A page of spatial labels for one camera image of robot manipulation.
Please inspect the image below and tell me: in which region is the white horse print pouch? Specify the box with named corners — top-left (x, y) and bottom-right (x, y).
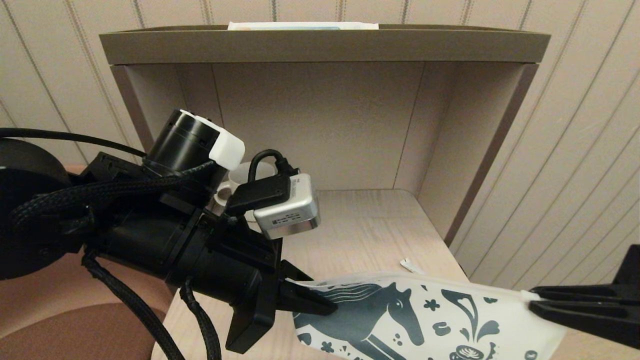
top-left (292, 271), bottom-right (568, 360)

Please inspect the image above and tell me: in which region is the white ribbed ceramic mug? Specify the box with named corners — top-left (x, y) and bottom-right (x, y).
top-left (215, 161), bottom-right (281, 223)

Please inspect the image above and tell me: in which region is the taupe wooden shelf unit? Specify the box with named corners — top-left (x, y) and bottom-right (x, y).
top-left (99, 24), bottom-right (552, 360)

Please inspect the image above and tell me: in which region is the brown plastic chair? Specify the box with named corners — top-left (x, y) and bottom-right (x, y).
top-left (0, 165), bottom-right (176, 360)

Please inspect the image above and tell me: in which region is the white flat booklet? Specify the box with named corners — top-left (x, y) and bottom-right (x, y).
top-left (227, 21), bottom-right (380, 31)

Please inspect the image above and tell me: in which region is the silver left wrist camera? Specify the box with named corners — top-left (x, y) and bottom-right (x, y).
top-left (253, 173), bottom-right (321, 241)

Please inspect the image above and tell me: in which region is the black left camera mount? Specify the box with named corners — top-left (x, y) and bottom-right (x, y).
top-left (225, 175), bottom-right (293, 217)

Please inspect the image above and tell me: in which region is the black left camera cable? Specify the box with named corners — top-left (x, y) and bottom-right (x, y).
top-left (0, 127), bottom-right (301, 183)

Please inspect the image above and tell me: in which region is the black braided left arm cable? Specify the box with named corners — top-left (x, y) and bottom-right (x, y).
top-left (10, 160), bottom-right (221, 360)

